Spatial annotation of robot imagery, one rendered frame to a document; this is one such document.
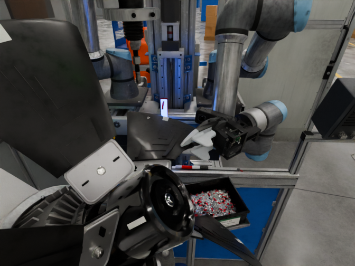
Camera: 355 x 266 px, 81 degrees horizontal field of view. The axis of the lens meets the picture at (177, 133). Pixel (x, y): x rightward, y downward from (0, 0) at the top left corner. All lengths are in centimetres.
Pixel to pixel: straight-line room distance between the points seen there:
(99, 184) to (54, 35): 25
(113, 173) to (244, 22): 52
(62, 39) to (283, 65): 214
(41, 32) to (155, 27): 83
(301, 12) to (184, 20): 63
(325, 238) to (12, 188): 191
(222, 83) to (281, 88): 183
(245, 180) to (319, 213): 127
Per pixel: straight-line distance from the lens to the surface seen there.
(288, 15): 69
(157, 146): 47
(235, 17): 66
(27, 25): 42
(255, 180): 96
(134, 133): 54
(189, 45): 119
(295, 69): 243
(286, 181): 101
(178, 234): 31
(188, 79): 124
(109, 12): 28
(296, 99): 257
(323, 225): 209
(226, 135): 51
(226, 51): 65
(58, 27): 43
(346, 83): 87
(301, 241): 191
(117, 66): 106
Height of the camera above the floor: 147
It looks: 33 degrees down
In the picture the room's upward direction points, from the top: straight up
